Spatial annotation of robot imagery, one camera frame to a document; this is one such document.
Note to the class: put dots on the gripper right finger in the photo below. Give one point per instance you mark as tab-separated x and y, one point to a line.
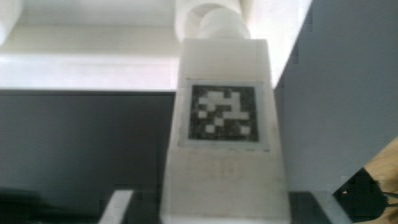
331	207

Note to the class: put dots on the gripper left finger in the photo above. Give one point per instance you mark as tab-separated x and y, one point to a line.
116	208

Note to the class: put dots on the white leg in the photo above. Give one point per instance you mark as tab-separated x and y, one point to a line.
225	182

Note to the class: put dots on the white square tabletop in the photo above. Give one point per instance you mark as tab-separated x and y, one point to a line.
100	44

